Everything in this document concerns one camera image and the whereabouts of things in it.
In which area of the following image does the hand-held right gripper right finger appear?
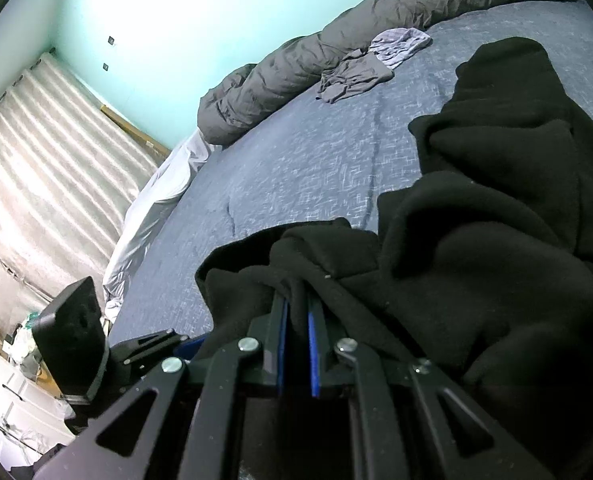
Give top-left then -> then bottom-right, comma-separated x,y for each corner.
307,295 -> 557,480

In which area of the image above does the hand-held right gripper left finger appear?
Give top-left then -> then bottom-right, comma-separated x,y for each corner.
34,292 -> 291,480

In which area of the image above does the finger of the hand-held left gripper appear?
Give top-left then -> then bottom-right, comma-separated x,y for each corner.
109,329 -> 206,367

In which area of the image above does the black fleece garment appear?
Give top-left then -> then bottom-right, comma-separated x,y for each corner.
195,37 -> 593,413

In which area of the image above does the pile of small clutter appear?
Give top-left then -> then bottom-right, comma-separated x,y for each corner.
0,310 -> 52,376

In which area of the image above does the white dresser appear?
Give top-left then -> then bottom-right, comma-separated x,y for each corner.
0,332 -> 77,467

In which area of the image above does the grey pillow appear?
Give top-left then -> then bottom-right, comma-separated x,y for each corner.
103,130 -> 223,312

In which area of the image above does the beige curtain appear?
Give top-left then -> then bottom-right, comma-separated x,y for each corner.
0,49 -> 160,322

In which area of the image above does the wooden board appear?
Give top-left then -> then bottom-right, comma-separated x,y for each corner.
100,104 -> 174,154

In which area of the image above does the grey rolled duvet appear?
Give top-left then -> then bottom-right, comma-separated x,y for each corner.
198,0 -> 593,147

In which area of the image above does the grey t-shirt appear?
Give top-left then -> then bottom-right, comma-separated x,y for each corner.
317,50 -> 395,105

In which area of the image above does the light striped cloth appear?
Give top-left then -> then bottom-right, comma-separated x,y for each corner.
368,27 -> 433,70

